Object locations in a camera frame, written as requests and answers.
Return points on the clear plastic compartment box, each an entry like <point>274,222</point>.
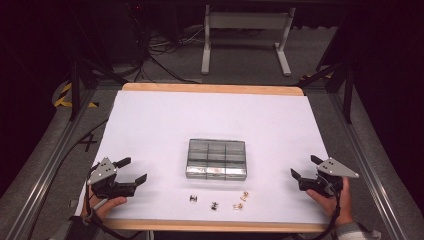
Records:
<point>216,160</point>

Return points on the person's right hand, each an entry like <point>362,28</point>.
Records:
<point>338,208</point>

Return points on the small gold earring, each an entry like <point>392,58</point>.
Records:
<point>245,196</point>
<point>238,206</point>

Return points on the aluminium floor rail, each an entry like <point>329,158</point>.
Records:
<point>50,166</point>
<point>366,173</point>

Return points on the white metal stand frame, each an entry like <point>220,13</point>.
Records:
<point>246,20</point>

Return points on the person's left hand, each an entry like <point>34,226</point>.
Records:
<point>105,206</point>

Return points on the black tripod stand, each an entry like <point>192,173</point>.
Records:
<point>75,86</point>

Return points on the small dark silver earring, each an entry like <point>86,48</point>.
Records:
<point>214,206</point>

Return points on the wooden table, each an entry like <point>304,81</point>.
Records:
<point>213,88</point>

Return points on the yellow black hazard tape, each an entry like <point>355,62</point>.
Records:
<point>63,96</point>

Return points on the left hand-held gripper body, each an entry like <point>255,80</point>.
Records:
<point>106,170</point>

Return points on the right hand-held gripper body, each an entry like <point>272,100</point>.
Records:
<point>333,168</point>

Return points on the white paper sheet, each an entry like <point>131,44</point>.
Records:
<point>200,116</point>

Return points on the black metal stand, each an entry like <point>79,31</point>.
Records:
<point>348,96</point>

